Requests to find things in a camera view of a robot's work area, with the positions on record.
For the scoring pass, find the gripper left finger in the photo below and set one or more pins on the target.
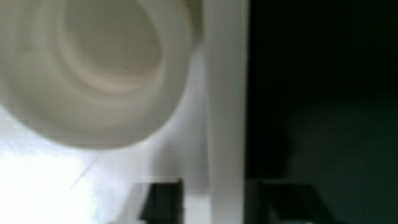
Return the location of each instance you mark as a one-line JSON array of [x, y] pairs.
[[163, 209]]

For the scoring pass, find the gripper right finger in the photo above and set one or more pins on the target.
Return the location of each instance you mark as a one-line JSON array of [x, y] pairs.
[[285, 204]]

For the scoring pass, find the white square tabletop tray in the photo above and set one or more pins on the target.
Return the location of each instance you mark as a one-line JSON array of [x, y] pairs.
[[122, 108]]

